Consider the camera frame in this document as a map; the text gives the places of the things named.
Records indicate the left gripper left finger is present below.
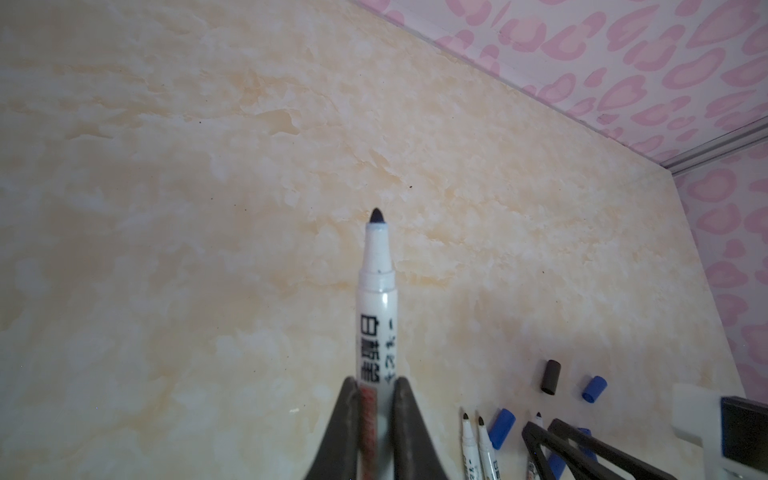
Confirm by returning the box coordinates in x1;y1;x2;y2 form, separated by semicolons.
305;377;361;480

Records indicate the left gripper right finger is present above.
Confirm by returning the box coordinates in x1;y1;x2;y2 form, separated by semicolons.
391;376;447;480

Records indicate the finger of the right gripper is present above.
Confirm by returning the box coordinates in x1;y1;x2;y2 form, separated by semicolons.
522;421;606;479
548;418;679;480

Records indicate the blue pen cap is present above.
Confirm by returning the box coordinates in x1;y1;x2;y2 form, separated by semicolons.
488;408;516;450
581;376;607;404
548;446;597;480

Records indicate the white marker pen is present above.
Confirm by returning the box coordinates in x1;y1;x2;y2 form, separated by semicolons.
355;208;398;479

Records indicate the black pen cap upper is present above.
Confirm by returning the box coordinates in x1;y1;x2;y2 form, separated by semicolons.
540;359;562;396

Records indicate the white marker centre left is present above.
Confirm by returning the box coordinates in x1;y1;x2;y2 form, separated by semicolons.
461;412;483;480

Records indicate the white marker centre right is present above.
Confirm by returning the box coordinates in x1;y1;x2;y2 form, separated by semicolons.
477;416;500;480

